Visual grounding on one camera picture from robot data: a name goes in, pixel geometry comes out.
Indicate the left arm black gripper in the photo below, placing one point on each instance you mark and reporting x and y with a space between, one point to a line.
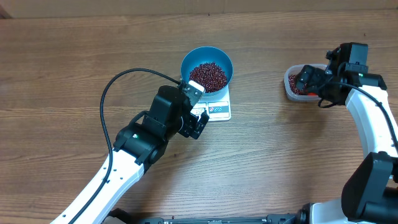
193 121

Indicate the white kitchen scale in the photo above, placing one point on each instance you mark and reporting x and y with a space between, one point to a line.
217 105

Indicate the red beans in bowl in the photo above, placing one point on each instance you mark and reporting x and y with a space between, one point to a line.
209 75

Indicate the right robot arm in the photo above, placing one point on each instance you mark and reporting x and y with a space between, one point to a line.
346 81

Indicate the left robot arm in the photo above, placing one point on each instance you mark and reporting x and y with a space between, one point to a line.
138 146

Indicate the blue bowl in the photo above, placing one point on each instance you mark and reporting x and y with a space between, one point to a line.
207 54

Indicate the clear plastic container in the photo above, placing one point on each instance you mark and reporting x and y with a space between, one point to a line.
294 70

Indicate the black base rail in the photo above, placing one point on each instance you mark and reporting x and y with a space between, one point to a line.
119 216

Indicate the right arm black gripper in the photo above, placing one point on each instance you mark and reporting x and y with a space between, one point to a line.
317 78

